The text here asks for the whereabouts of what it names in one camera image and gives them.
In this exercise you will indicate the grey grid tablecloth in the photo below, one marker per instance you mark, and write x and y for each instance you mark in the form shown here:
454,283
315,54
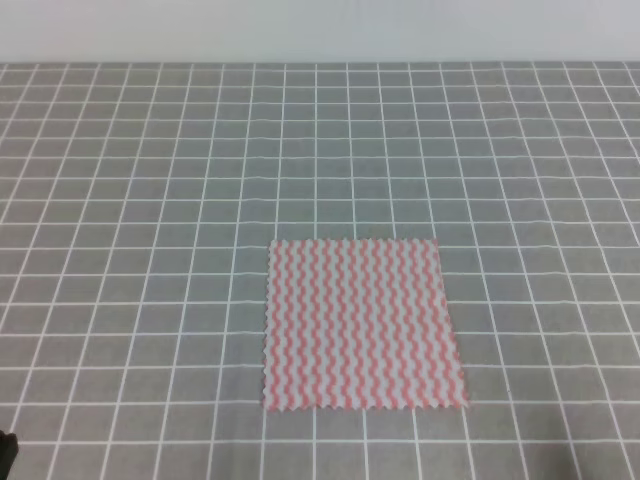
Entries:
138,202

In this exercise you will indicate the pink wavy striped towel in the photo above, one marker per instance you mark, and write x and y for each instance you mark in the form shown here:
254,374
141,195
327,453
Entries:
359,324

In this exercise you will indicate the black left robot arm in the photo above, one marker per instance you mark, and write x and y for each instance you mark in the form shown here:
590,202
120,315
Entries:
9,448

